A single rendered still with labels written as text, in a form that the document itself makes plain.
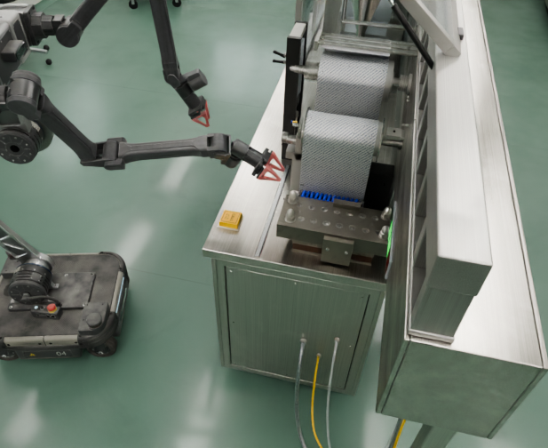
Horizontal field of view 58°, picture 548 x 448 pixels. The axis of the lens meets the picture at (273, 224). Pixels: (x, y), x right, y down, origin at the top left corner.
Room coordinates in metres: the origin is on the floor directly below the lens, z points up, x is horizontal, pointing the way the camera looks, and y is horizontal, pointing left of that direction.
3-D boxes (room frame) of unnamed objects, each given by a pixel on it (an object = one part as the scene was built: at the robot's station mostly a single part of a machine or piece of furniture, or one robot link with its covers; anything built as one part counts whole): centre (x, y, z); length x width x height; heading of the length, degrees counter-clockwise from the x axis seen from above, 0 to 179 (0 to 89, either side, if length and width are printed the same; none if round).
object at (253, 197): (2.35, -0.32, 0.88); 2.52 x 0.66 x 0.04; 169
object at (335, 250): (1.14, -0.22, 0.96); 0.10 x 0.03 x 0.11; 79
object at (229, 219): (1.33, 0.16, 0.91); 0.07 x 0.07 x 0.02; 79
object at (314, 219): (1.23, -0.22, 1.00); 0.40 x 0.16 x 0.06; 79
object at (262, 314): (2.35, -0.34, 0.43); 2.52 x 0.64 x 0.86; 169
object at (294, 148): (1.48, -0.07, 1.05); 0.06 x 0.05 x 0.31; 79
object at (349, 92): (1.54, -0.24, 1.16); 0.39 x 0.23 x 0.51; 169
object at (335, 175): (1.36, -0.20, 1.11); 0.23 x 0.01 x 0.18; 79
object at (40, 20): (1.73, 0.85, 1.45); 0.09 x 0.08 x 0.12; 5
